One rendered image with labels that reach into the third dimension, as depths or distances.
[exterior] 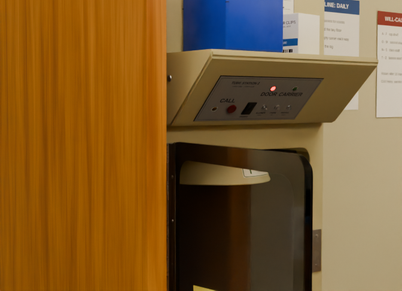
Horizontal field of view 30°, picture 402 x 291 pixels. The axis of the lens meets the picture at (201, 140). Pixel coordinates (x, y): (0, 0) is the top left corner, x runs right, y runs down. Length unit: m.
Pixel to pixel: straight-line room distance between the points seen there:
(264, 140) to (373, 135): 0.87
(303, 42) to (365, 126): 0.90
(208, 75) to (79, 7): 0.22
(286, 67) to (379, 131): 1.00
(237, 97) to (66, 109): 0.25
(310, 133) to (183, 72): 0.31
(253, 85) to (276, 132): 0.16
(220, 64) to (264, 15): 0.10
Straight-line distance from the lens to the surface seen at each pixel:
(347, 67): 1.13
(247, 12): 1.00
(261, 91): 1.05
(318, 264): 1.27
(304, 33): 1.10
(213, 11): 1.00
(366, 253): 2.02
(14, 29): 1.29
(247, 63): 0.99
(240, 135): 1.13
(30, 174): 1.23
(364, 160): 1.98
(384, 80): 2.03
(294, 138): 1.20
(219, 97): 1.02
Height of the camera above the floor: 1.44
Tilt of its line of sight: 3 degrees down
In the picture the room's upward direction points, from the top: straight up
